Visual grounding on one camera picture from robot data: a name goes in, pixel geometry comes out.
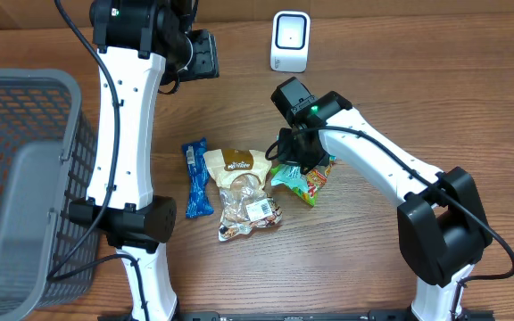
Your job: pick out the grey plastic mesh basket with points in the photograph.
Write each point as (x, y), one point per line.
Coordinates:
(47, 153)

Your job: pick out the beige brown snack bag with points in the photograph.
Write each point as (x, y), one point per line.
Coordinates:
(241, 176)

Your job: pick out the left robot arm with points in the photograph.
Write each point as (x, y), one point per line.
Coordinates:
(143, 49)

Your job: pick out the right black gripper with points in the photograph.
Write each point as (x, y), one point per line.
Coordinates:
(320, 155)

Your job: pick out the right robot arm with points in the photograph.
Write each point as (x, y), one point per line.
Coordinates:
(441, 219)

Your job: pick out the teal tissue wipes pack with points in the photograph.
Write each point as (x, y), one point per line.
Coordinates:
(289, 176)

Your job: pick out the blue snack wrapper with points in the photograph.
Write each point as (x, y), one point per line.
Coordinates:
(198, 203)

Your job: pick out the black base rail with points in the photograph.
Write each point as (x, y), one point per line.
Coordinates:
(373, 315)

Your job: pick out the white barcode scanner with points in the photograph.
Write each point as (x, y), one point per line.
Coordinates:
(290, 39)

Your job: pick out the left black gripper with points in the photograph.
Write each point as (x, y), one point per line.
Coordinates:
(208, 64)

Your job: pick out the green Haribo candy bag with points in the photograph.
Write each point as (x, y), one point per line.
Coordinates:
(316, 178)

